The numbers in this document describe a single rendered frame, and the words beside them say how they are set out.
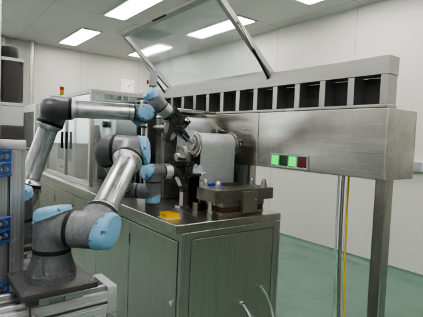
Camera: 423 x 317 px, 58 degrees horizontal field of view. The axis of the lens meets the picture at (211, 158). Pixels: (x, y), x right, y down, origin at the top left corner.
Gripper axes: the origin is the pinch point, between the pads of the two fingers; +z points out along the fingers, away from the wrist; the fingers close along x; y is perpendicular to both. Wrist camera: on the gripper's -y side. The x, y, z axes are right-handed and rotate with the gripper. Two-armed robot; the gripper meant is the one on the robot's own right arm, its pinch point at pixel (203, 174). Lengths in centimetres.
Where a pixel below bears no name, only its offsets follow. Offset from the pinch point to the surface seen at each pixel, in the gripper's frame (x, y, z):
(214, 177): -0.2, -2.0, 8.0
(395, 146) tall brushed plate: -84, 19, 38
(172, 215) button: -13.5, -17.3, -26.7
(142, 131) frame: 43, 22, -15
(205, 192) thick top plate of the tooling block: -11.6, -7.6, -6.4
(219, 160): -0.2, 7.7, 11.0
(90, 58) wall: 556, 160, 133
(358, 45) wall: 80, 128, 263
